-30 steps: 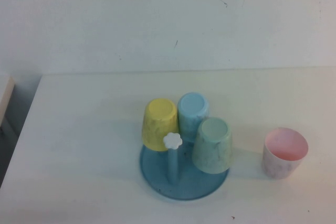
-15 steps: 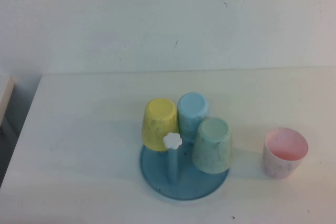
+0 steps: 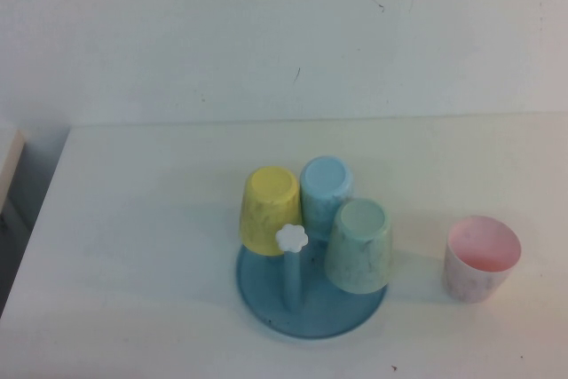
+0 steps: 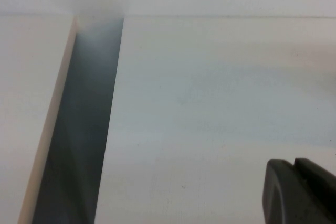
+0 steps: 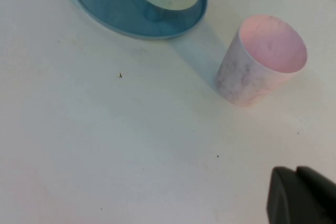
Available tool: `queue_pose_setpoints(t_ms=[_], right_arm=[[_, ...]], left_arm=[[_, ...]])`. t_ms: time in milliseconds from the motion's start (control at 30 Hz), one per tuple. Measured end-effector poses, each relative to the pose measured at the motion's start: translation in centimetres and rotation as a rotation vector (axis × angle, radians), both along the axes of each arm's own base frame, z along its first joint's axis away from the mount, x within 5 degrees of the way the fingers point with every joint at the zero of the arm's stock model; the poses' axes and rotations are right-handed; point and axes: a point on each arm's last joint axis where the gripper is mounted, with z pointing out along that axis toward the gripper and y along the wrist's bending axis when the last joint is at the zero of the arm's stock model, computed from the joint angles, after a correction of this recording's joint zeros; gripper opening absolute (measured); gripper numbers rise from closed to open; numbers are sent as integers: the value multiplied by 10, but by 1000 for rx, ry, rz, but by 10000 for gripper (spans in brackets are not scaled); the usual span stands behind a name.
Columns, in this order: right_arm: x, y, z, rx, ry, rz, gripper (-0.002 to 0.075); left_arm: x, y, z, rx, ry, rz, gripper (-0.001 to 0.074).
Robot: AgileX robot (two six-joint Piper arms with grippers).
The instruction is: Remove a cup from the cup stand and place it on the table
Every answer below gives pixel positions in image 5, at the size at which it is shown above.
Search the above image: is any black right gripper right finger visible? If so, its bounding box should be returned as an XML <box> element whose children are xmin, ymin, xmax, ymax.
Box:
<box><xmin>296</xmin><ymin>165</ymin><xmax>336</xmax><ymax>210</ymax></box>

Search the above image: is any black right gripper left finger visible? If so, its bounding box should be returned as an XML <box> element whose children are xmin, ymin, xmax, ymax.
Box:
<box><xmin>266</xmin><ymin>166</ymin><xmax>336</xmax><ymax>224</ymax></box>

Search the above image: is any pink marbled plastic cup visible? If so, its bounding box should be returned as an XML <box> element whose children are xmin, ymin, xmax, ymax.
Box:
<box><xmin>215</xmin><ymin>15</ymin><xmax>308</xmax><ymax>108</ymax></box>

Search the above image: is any blue round cup stand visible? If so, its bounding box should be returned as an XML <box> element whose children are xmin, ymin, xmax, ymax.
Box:
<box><xmin>67</xmin><ymin>0</ymin><xmax>208</xmax><ymax>40</ymax></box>

